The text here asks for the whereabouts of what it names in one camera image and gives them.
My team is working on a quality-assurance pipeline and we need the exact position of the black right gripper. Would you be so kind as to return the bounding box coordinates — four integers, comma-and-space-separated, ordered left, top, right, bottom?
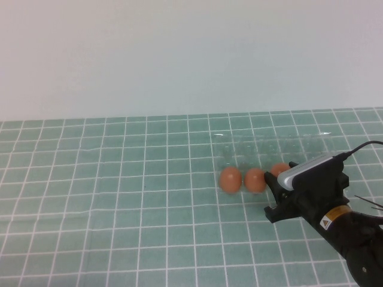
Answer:
263, 161, 351, 231

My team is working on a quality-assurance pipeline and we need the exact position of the brown egg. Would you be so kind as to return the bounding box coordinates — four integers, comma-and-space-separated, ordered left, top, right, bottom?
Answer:
219, 167, 242, 193
244, 167, 268, 194
270, 163, 291, 178

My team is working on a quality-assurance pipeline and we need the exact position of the clear plastic egg tray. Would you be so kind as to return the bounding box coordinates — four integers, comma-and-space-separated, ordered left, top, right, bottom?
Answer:
212, 131, 345, 198

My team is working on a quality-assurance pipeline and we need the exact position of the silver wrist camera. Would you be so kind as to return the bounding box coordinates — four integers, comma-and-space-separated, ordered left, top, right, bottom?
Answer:
276, 154, 335, 191

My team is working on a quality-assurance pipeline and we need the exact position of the black camera cable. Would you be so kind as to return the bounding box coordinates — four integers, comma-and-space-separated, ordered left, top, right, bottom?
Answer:
333, 141, 383, 161

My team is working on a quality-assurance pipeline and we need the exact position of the thin black wire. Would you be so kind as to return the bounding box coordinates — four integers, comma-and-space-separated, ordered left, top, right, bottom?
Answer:
354, 194, 383, 210

